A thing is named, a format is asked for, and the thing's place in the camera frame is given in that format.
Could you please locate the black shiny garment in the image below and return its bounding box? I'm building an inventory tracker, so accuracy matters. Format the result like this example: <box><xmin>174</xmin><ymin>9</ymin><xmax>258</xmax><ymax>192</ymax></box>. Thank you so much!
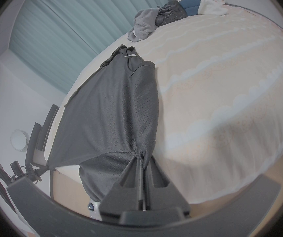
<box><xmin>155</xmin><ymin>0</ymin><xmax>188</xmax><ymax>26</ymax></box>

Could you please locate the black T-shirt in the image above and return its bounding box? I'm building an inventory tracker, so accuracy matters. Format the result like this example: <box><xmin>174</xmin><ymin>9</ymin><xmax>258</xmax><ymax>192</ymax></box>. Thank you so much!
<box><xmin>43</xmin><ymin>45</ymin><xmax>160</xmax><ymax>202</ymax></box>

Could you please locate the white garment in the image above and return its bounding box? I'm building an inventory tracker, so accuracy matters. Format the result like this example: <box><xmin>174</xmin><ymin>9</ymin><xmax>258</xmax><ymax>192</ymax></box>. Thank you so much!
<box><xmin>198</xmin><ymin>0</ymin><xmax>229</xmax><ymax>16</ymax></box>

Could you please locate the round white ceiling lamp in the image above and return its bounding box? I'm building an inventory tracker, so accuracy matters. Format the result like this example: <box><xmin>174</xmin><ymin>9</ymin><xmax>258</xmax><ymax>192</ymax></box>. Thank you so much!
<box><xmin>10</xmin><ymin>129</ymin><xmax>29</xmax><ymax>153</ymax></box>

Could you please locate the blue-green curtain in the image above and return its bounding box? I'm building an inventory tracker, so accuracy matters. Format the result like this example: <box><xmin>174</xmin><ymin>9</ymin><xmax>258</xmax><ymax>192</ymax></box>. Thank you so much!
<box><xmin>9</xmin><ymin>0</ymin><xmax>180</xmax><ymax>95</ymax></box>

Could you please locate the grey garment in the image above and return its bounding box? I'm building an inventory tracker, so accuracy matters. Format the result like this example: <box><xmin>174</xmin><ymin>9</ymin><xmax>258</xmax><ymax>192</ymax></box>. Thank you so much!
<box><xmin>127</xmin><ymin>8</ymin><xmax>160</xmax><ymax>43</ymax></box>

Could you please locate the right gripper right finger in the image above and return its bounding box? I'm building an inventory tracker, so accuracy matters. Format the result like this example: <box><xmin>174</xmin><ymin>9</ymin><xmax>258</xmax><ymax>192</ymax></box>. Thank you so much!
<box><xmin>143</xmin><ymin>156</ymin><xmax>192</xmax><ymax>218</ymax></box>

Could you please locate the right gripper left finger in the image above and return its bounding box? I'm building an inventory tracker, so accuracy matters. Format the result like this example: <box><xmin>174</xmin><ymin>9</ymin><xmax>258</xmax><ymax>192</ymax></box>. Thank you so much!
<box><xmin>99</xmin><ymin>155</ymin><xmax>142</xmax><ymax>218</ymax></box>

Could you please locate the blue garment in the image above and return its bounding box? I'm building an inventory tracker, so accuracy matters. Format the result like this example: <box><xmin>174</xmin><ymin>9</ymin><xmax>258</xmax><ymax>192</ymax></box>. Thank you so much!
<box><xmin>180</xmin><ymin>0</ymin><xmax>202</xmax><ymax>17</ymax></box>

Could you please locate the bed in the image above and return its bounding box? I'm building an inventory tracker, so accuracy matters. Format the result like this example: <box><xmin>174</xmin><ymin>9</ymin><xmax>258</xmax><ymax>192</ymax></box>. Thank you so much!
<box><xmin>50</xmin><ymin>1</ymin><xmax>283</xmax><ymax>205</ymax></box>

